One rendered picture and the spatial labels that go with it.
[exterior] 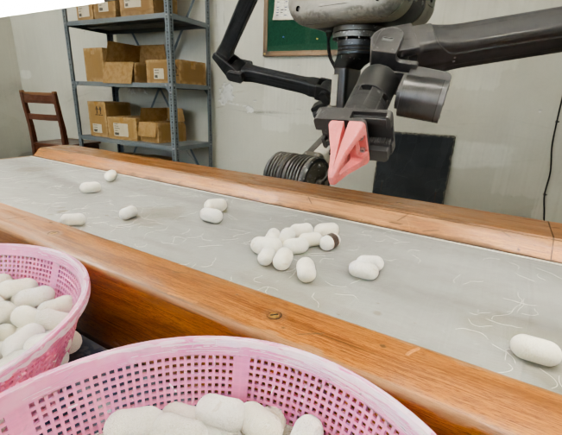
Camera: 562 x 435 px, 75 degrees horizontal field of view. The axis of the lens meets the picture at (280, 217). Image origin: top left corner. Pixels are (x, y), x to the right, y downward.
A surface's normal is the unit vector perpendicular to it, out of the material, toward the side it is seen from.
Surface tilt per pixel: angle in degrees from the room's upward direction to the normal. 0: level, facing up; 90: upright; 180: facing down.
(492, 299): 0
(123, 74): 77
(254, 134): 90
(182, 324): 90
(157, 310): 90
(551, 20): 47
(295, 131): 90
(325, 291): 0
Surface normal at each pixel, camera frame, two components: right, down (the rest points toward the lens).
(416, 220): -0.33, -0.50
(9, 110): 0.88, 0.20
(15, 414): 0.77, -0.09
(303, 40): -0.47, 0.25
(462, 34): -0.08, -0.45
